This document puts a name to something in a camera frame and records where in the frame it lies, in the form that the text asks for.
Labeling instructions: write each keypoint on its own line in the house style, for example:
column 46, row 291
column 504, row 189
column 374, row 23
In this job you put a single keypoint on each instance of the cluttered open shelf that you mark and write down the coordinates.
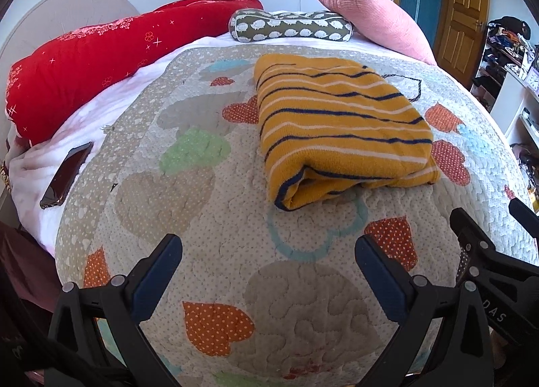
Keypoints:
column 501, row 50

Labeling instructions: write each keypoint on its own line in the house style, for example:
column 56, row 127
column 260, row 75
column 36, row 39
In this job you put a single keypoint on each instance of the pink pillow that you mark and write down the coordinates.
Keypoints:
column 379, row 20

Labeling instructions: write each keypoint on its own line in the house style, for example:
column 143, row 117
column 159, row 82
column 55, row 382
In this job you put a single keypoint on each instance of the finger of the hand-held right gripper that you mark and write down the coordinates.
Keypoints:
column 473, row 235
column 524, row 216

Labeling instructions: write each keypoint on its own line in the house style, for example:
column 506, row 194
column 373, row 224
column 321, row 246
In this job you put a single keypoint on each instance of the dark maroon cloth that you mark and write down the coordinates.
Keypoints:
column 25, row 265

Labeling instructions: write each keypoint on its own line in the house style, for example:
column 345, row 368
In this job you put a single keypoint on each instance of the heart patchwork quilt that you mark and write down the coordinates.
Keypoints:
column 210, row 201

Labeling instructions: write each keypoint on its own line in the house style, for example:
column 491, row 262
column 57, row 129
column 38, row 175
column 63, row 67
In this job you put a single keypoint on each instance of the olive hedgehog print bolster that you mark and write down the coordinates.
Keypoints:
column 286, row 27

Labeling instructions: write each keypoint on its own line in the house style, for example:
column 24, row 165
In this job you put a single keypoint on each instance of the red duvet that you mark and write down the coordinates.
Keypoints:
column 105, row 58

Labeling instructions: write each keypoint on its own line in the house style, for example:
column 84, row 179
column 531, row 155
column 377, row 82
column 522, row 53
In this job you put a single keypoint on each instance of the beige round headboard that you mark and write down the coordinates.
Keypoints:
column 63, row 4

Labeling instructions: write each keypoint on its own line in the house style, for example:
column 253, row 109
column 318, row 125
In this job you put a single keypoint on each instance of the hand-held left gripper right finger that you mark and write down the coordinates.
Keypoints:
column 379, row 277

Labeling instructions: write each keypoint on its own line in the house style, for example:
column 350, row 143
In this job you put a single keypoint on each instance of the yellow striped sweater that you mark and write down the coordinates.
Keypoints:
column 337, row 117

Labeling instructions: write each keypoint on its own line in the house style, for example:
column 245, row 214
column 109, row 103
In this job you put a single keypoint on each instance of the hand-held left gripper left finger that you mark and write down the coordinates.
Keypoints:
column 156, row 277

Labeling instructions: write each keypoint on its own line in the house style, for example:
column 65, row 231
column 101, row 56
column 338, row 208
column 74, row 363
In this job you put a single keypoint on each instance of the black smartphone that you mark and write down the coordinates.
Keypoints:
column 65, row 176

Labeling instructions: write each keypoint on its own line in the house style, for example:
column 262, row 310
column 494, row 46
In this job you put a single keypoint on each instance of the white cabinet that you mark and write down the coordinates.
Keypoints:
column 516, row 109

